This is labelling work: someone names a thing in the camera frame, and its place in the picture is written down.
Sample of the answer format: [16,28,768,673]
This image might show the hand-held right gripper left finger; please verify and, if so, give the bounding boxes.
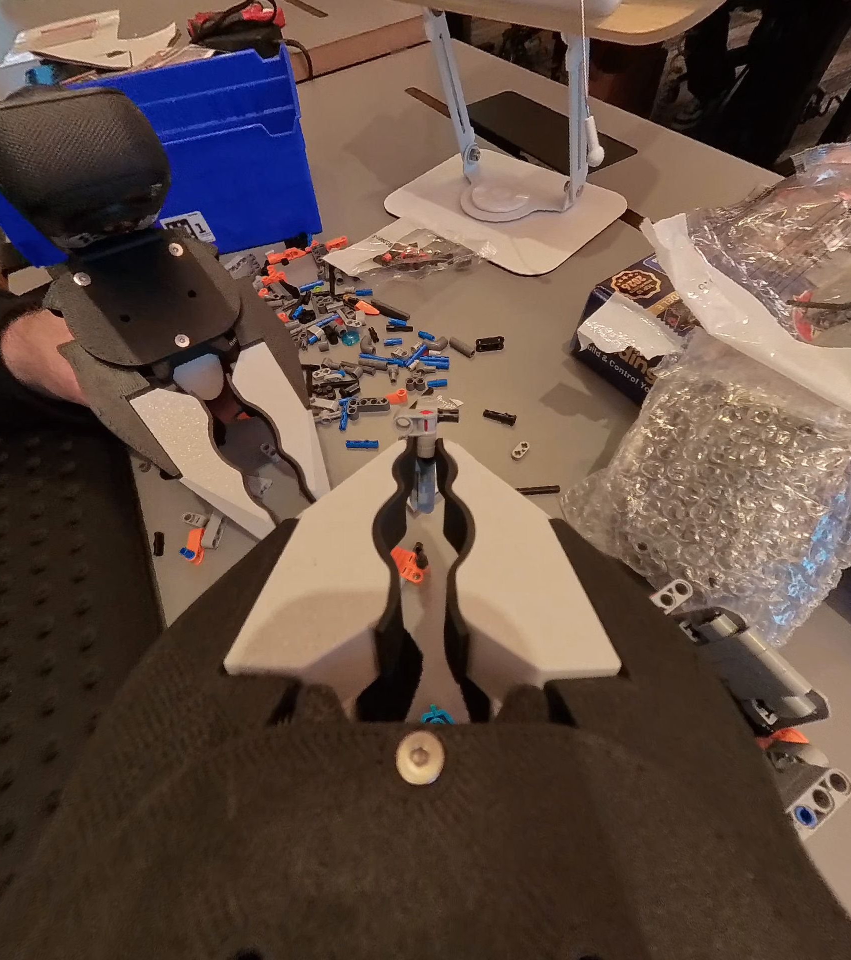
[224,438,424,723]

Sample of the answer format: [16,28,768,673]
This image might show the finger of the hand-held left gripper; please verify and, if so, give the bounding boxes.
[129,390,277,537]
[230,341,333,504]

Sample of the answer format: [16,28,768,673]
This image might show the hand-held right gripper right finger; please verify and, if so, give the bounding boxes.
[436,438,625,723]

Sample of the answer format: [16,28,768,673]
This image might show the grey brick assembly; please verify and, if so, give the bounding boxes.
[394,397,463,519]

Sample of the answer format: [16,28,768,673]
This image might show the grey desk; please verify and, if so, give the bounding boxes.
[5,41,851,960]

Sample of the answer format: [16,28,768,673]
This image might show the person's left hand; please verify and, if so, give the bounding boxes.
[1,311,97,410]

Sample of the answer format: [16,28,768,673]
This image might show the pile of loose brick parts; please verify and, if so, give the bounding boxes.
[226,236,517,451]

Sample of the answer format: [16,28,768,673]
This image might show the small orange blue brick piece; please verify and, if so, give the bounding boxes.
[179,513,230,565]

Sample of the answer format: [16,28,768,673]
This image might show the blue plastic bin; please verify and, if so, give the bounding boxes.
[0,45,323,267]

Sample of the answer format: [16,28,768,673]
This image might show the small bag of brick parts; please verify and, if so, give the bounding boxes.
[322,228,488,280]

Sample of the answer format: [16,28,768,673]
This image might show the black studded mat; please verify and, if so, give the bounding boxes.
[0,427,172,931]

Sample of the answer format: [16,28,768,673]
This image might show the bubble wrap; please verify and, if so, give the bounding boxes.
[560,352,851,646]

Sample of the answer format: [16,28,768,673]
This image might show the grey motorised brick model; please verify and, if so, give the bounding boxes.
[650,577,851,837]

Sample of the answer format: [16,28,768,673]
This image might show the dark blue toy set box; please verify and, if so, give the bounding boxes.
[570,255,704,406]

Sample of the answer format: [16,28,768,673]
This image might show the loose papers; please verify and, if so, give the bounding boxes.
[1,15,217,76]

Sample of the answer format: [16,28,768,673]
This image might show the white book stand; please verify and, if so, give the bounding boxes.
[384,0,704,277]

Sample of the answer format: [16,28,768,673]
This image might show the black pouch with red handles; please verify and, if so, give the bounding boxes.
[185,0,307,61]

